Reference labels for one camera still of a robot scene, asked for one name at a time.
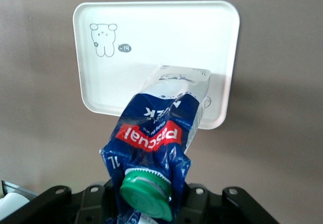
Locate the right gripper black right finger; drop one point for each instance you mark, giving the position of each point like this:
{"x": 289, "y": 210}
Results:
{"x": 214, "y": 209}

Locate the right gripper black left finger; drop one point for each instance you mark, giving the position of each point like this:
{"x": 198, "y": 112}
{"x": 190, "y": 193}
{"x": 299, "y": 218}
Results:
{"x": 75, "y": 206}

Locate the blue white milk carton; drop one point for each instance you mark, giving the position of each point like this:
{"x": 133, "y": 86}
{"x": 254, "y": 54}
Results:
{"x": 151, "y": 133}

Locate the cream rabbit print tray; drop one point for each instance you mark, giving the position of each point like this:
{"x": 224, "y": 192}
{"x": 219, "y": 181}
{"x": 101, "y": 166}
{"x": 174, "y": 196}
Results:
{"x": 156, "y": 37}

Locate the aluminium left arm base plate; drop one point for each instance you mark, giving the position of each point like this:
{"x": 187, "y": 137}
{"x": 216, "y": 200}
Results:
{"x": 17, "y": 187}

